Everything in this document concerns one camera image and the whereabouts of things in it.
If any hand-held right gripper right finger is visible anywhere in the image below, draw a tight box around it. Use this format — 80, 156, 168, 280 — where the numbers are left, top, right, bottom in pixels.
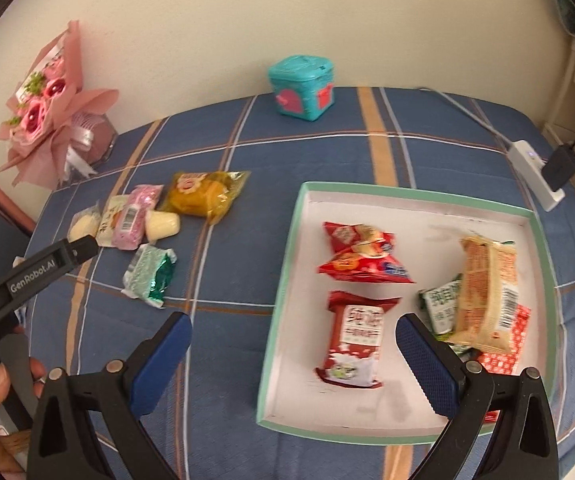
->
396, 313, 561, 480

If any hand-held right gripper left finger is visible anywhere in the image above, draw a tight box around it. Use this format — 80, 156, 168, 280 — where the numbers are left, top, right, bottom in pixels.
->
26, 311, 193, 480

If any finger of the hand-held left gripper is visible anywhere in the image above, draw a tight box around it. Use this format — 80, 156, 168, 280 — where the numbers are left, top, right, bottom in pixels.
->
60, 236, 99, 271

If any clear round cake packet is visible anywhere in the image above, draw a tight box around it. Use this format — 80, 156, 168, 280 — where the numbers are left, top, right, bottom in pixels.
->
67, 202, 103, 243

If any white orange-print snack packet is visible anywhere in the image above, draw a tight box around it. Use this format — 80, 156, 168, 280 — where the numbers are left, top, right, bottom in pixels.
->
96, 195, 130, 248

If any dark green snack packet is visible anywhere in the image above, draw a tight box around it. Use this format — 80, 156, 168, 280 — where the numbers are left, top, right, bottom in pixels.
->
417, 274, 464, 346

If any pink snack packet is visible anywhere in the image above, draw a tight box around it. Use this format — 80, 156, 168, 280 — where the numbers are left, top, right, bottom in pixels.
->
114, 185, 164, 250

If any light green foil packet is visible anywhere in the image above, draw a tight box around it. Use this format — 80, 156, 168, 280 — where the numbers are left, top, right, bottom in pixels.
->
121, 243, 178, 309

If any dark red milk snack packet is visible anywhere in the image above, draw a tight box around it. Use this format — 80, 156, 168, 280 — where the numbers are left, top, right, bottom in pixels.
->
315, 290, 402, 390

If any pale yellow jelly cup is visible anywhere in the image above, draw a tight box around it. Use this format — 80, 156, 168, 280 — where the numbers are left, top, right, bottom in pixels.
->
146, 210, 181, 241

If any orange-white bread packet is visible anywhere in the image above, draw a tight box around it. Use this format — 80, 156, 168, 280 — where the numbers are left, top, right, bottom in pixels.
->
450, 235, 521, 356

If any red patterned snack packet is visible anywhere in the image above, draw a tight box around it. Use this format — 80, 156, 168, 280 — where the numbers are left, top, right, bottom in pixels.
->
475, 304, 533, 423

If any small red chip packet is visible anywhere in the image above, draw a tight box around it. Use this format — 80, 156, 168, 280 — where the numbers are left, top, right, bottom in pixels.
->
316, 220, 415, 285

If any green-rimmed white tray box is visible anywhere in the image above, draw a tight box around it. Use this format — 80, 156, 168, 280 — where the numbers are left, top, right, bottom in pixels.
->
257, 181, 555, 447

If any yellow snack packet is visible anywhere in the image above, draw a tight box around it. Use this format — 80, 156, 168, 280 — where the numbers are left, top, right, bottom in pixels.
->
160, 170, 251, 225

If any pink clear gift box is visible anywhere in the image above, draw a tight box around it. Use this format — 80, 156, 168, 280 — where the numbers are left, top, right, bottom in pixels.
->
70, 112, 119, 166

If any blue plaid tablecloth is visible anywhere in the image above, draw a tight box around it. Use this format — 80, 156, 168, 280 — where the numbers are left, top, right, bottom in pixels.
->
17, 86, 575, 480

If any pink flower bouquet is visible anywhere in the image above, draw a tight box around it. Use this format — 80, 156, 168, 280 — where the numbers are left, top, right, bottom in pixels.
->
0, 20, 119, 191

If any white power strip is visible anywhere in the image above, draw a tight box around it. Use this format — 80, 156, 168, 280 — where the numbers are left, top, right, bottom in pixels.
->
507, 140, 565, 212

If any black charger plug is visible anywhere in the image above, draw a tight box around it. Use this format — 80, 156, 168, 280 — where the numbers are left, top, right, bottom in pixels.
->
541, 144, 575, 192

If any teal toy chest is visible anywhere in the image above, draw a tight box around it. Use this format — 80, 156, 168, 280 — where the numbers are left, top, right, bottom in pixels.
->
267, 55, 335, 123

